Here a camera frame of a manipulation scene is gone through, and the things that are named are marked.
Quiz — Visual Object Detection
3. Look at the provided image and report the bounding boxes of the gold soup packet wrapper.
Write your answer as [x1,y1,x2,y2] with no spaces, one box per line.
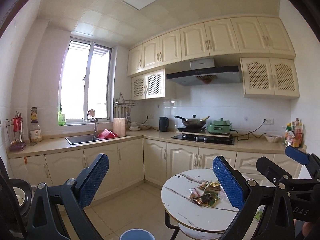
[198,181,221,192]

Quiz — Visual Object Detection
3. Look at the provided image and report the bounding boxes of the green gold snack wrapper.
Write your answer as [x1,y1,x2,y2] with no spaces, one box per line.
[201,192,219,207]

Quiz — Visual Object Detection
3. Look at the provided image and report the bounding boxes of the red white checkered wrapper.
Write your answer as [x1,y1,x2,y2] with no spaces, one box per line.
[189,188,202,199]

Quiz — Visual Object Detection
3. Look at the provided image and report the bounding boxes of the steel kitchen sink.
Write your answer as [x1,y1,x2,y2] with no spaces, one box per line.
[65,134,100,145]

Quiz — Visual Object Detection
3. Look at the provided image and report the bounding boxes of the blue plastic trash bucket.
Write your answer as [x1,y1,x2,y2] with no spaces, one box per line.
[119,229,155,240]

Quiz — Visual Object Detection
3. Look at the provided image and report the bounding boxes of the kitchen window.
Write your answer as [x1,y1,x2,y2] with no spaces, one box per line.
[59,38,113,123]

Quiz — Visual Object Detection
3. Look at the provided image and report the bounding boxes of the cluster of condiment bottles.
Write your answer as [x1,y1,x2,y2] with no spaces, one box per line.
[284,118,304,148]

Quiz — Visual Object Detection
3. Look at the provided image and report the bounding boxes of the white bowl on counter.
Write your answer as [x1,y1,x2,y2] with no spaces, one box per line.
[264,134,282,143]

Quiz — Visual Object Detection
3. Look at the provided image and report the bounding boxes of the black gas stove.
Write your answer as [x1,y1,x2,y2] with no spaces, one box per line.
[171,127,235,145]

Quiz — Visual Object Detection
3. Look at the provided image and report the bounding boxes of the wooden board under cookers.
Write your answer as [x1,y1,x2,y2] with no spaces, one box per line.
[178,131,231,138]

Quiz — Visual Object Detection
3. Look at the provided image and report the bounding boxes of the lower cream base cabinets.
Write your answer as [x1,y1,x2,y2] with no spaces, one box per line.
[7,137,304,201]

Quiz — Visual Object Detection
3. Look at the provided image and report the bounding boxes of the green electric cooker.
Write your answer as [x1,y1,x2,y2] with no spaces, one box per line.
[207,118,232,135]

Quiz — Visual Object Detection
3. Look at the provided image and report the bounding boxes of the round white marble table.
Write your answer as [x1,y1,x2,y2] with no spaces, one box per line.
[160,167,266,231]

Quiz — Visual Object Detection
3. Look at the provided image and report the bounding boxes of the red plastic basin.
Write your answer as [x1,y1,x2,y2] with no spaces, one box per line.
[98,129,118,140]

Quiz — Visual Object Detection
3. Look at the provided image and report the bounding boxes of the black rice cooker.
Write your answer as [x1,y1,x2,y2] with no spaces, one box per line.
[8,178,33,238]

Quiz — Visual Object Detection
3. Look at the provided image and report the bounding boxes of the steel wok with lid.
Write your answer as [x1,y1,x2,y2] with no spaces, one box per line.
[174,114,209,128]

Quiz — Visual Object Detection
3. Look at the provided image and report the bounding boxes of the chrome sink faucet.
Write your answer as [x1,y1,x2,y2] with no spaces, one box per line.
[87,109,98,137]

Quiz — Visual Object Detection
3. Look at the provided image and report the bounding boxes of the wooden cutting board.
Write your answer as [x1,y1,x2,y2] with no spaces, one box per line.
[113,118,126,137]

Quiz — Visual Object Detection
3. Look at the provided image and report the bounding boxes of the green bottle on windowsill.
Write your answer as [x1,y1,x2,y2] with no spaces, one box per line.
[58,110,66,126]

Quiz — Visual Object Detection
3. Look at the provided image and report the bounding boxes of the large cooking oil bottle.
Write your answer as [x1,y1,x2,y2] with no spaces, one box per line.
[29,107,42,142]

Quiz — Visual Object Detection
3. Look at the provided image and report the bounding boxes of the stacked white bowls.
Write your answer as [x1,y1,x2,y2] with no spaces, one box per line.
[129,122,140,131]

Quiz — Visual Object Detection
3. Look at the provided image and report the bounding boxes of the black electric kettle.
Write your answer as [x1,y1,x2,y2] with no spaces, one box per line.
[159,116,169,132]

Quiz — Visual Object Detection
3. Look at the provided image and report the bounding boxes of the hanging utensil rack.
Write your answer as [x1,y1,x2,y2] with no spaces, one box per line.
[113,92,137,122]

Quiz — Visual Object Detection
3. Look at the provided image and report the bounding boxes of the black range hood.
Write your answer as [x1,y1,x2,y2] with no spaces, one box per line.
[167,58,242,86]

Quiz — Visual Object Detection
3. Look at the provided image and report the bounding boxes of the wall power socket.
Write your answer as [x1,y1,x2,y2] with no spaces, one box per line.
[263,119,274,125]

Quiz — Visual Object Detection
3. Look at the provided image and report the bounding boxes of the black power cable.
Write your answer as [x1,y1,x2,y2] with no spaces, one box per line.
[229,119,268,142]

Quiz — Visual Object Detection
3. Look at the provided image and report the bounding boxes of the wire rack with red utensils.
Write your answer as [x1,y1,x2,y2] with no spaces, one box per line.
[6,112,26,152]

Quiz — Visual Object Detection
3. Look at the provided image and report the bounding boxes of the upper cream wall cabinets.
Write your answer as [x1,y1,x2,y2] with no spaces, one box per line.
[127,16,299,100]

